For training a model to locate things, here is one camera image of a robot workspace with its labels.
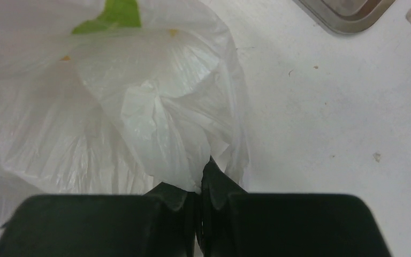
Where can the white plastic grocery bag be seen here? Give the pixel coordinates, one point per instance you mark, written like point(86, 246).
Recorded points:
point(114, 97)

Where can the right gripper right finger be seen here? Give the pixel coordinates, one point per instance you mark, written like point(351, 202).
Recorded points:
point(238, 223)

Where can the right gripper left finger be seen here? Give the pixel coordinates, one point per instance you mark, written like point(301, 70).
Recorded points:
point(158, 223)

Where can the stainless steel tray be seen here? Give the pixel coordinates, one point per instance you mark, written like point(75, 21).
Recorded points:
point(346, 17)

